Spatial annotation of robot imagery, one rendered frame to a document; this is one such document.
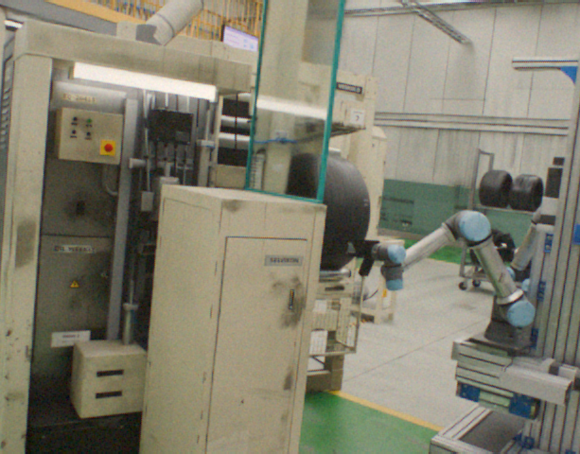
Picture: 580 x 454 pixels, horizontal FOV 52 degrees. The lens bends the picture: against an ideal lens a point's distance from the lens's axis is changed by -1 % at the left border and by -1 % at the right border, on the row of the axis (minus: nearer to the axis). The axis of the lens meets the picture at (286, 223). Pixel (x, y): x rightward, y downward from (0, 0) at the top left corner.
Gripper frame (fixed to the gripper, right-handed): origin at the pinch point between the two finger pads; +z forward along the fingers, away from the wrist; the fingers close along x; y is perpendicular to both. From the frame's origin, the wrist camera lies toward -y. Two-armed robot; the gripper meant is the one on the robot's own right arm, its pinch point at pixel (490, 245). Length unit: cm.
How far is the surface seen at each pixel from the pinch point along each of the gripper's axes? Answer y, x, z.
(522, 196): 17, 349, 277
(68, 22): -209, -147, 567
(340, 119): -74, -91, 23
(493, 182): 1, 337, 316
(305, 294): -12, -169, -75
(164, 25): -116, -187, 19
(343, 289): 9, -112, -12
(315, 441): 90, -122, -2
